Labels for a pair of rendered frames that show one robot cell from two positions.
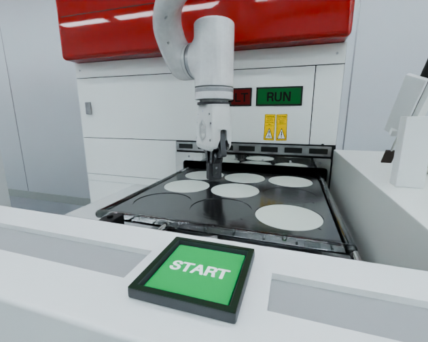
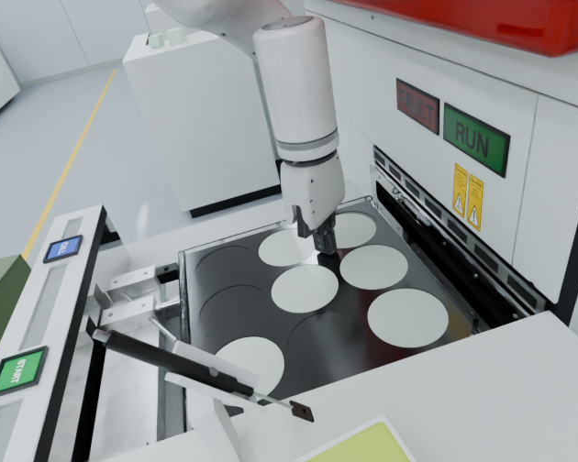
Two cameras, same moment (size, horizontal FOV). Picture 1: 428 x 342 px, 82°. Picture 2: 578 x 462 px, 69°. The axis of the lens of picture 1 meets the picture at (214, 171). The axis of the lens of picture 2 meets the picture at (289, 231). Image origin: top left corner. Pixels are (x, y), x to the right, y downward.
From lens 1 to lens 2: 0.61 m
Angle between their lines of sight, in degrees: 63
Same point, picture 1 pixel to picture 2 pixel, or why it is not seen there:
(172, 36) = not seen: hidden behind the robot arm
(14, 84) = not seen: outside the picture
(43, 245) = (48, 304)
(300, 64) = (510, 78)
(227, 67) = (291, 115)
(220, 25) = (265, 52)
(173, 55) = not seen: hidden behind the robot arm
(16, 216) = (73, 269)
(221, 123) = (292, 195)
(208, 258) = (27, 368)
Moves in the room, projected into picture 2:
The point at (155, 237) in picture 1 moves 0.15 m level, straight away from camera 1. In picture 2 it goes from (57, 335) to (155, 269)
